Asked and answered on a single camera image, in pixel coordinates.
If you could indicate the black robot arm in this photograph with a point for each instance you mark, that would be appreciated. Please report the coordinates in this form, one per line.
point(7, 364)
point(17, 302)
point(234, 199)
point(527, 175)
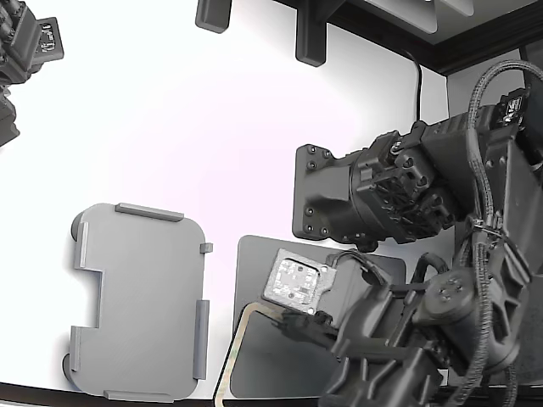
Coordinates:
point(509, 178)

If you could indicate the dark gray bracket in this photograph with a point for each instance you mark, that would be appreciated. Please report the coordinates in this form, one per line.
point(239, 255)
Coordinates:
point(212, 15)
point(311, 38)

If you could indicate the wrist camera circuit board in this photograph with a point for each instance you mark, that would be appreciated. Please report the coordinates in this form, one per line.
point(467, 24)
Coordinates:
point(297, 282)

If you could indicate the tan rectangular frame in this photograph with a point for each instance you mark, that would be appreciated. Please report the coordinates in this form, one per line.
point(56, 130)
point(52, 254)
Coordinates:
point(236, 339)

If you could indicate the gray holder with black legs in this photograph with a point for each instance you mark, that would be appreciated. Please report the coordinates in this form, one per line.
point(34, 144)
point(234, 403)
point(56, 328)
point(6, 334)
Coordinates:
point(144, 297)

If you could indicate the dark gray gripper body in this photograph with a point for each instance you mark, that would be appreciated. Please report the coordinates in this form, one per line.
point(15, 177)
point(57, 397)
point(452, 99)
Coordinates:
point(354, 288)

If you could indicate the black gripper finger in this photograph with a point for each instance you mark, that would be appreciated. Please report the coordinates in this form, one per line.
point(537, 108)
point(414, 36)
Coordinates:
point(303, 317)
point(307, 336)

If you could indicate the black frame rail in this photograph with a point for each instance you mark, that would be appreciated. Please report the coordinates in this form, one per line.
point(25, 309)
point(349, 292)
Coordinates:
point(466, 46)

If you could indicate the dark gray mat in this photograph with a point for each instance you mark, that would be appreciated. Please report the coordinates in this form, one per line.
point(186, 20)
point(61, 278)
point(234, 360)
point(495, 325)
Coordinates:
point(271, 364)

